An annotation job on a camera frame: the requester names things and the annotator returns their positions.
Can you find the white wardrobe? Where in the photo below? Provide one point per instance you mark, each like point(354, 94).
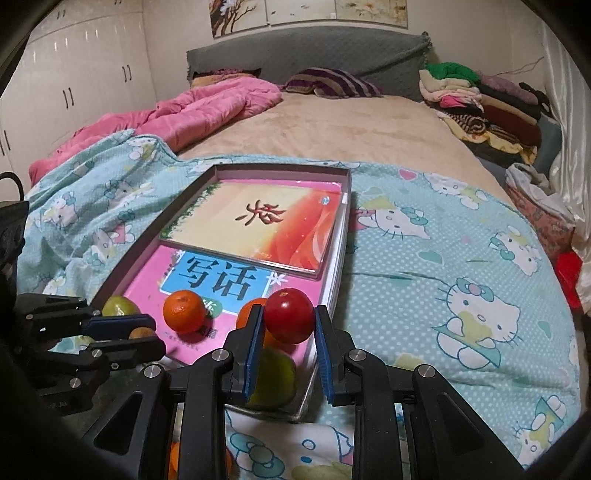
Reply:
point(83, 69)

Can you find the orange mandarin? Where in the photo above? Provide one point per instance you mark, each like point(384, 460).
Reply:
point(244, 314)
point(184, 311)
point(174, 459)

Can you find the large green jujube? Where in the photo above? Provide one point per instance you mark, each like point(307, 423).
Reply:
point(277, 376)

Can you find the floral patterned cloth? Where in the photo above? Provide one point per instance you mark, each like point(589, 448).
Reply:
point(540, 221)

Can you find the cartoon cat print blanket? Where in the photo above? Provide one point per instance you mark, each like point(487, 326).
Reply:
point(415, 346)

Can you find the small brown longan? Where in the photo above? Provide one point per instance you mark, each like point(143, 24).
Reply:
point(141, 332)

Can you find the red cloth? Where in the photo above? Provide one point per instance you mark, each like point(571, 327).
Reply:
point(569, 277)

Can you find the white satin curtain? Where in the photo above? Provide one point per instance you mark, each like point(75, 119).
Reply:
point(572, 138)

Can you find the cream and orange book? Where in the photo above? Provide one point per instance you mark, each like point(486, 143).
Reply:
point(207, 221)

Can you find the grey headboard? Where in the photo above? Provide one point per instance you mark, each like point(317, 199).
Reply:
point(323, 50)

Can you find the pink book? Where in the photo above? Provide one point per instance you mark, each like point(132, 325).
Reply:
point(152, 295)

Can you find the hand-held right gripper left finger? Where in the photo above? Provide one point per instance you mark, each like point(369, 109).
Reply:
point(254, 350)

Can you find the striped pillow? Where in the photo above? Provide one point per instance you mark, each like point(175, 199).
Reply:
point(332, 83)

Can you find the shallow cardboard box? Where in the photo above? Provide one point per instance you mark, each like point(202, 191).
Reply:
point(138, 263)

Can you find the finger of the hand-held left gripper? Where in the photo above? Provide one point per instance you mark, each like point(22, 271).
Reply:
point(120, 323)
point(138, 351)

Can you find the pink quilt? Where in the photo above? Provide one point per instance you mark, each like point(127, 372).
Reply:
point(207, 110)

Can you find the floral wall painting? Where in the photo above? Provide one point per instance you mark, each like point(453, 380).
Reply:
point(300, 14)

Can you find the beige bed sheet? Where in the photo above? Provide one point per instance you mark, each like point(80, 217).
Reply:
point(346, 129)

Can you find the small green jujube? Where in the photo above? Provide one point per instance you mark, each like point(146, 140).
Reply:
point(119, 307)

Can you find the white crumpled cloth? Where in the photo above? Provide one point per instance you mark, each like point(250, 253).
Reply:
point(540, 189)

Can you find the tan pillow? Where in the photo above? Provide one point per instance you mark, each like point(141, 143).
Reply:
point(221, 77)

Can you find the grey blue cushion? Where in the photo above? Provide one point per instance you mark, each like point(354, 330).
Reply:
point(549, 143)

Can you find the red cherry tomato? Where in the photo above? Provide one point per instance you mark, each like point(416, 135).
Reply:
point(288, 316)

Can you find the pile of folded clothes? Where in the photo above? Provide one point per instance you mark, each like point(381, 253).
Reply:
point(489, 110)

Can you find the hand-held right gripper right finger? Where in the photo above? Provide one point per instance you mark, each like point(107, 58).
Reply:
point(323, 355)

